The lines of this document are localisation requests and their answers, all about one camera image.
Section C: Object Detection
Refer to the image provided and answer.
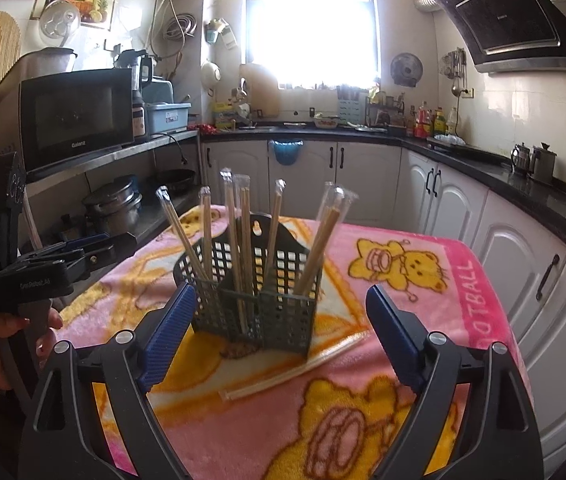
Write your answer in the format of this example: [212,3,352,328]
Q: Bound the chopsticks pair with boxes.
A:
[219,330,370,401]

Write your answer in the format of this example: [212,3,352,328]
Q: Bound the stainless steel pot stack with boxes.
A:
[82,176,143,236]

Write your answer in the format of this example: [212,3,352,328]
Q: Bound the black microwave oven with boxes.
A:
[18,68,134,172]

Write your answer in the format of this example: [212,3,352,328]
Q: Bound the black wok pan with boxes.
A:
[149,168,197,195]

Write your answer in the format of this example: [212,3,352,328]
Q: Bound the blue plastic storage box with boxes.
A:
[144,102,191,136]

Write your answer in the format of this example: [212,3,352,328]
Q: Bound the dark green utensil basket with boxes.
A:
[172,214,322,356]

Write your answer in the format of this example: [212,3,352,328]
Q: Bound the black electric kettle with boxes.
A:
[114,49,154,91]

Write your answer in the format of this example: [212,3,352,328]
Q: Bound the steel canister pot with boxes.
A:
[531,142,556,185]

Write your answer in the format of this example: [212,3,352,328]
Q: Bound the steel kettle pot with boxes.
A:
[510,143,531,176]

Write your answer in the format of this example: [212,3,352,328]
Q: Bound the blue hanging trash bin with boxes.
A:
[269,140,304,166]

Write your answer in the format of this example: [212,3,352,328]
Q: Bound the red condiment bottle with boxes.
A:
[414,101,432,139]

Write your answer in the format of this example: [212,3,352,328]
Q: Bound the yellow oil bottle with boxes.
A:
[432,107,447,136]

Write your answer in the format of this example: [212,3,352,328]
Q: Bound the black range hood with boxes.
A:
[436,0,566,74]

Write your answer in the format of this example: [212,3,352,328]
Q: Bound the round wall vent fan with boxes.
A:
[390,52,424,88]

